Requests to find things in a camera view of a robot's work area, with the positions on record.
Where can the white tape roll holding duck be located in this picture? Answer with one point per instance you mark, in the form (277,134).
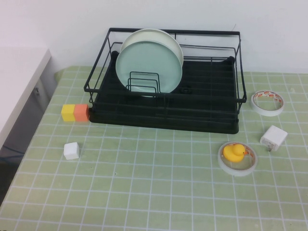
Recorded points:
(237,172)

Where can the orange cube block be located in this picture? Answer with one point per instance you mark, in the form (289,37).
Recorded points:
(81,113)

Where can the yellow cube block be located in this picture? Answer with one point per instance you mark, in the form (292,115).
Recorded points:
(68,113)

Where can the white cube block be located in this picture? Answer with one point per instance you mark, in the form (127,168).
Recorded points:
(71,151)

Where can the white power adapter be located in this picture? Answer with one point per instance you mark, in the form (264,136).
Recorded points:
(274,137)

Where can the light green round plate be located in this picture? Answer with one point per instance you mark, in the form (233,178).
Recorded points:
(149,60)

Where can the green checkered tablecloth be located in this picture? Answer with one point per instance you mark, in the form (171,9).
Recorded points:
(120,192)

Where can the white round plate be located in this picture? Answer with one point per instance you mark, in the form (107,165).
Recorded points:
(149,35)

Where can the empty white tape roll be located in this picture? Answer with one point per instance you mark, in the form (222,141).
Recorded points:
(265,113)

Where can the yellow rubber duck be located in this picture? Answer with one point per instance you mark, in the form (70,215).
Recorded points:
(232,155)

